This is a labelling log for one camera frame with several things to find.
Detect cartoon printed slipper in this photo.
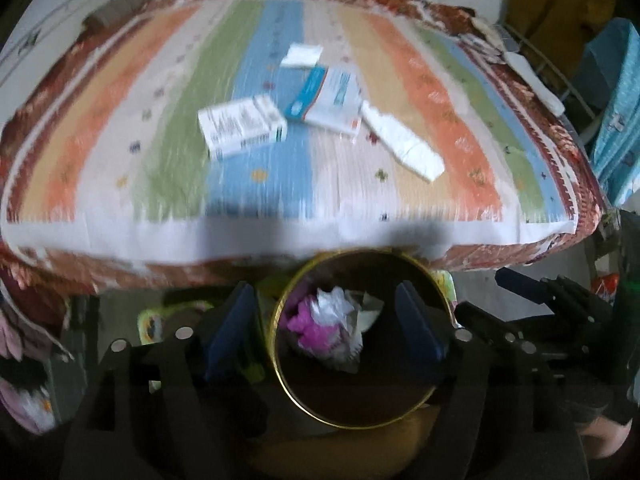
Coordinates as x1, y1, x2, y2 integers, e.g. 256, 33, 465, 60
430, 270, 458, 306
137, 302, 216, 346

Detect yellow garment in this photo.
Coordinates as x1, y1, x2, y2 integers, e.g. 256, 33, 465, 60
505, 0, 616, 76

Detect pink plastic wrapper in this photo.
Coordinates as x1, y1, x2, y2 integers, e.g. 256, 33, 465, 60
285, 295, 346, 358

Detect striped colourful mat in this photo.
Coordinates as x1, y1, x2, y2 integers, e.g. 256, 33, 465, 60
0, 0, 576, 263

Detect person's right hand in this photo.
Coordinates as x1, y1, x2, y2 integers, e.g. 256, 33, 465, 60
582, 407, 633, 461

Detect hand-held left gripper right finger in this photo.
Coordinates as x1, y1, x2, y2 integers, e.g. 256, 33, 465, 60
394, 280, 591, 480

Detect clear plastic bag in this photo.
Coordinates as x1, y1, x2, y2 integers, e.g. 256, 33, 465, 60
357, 292, 386, 331

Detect dark bin with gold rim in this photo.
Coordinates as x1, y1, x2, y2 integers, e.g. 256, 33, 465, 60
270, 249, 455, 430

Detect grey wrapper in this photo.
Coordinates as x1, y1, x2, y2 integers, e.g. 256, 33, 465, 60
309, 287, 366, 375

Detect small white packet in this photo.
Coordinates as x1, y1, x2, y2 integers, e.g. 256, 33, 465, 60
280, 42, 323, 70

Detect blue and white packet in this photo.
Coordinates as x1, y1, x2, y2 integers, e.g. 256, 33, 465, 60
284, 65, 363, 142

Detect white rolled cloth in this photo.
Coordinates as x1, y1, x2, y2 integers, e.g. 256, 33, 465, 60
502, 50, 566, 115

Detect white tissue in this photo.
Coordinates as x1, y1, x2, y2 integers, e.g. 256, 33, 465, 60
361, 101, 446, 182

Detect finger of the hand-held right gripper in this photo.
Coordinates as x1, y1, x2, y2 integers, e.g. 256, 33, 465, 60
495, 266, 601, 313
454, 301, 553, 353

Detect light blue printed cloth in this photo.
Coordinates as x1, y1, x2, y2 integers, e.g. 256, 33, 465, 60
585, 17, 640, 206

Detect metal rail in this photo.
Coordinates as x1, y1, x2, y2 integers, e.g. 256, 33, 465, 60
502, 22, 601, 126

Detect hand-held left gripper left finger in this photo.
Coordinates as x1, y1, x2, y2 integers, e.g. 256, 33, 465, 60
65, 280, 271, 480

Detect small printed papers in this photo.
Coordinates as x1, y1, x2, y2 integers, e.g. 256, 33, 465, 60
457, 32, 501, 63

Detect white cardboard box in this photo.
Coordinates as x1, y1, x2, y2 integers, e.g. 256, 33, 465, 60
197, 95, 288, 161

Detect cream cloth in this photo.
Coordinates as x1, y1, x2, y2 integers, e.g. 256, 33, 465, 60
470, 15, 506, 43

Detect white headboard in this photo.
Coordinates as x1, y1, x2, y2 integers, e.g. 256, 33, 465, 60
0, 0, 126, 86

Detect red printed packet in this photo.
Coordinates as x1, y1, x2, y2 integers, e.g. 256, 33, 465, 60
590, 272, 618, 306

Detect pink and white cloth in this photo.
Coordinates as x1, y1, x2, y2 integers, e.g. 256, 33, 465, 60
0, 375, 56, 436

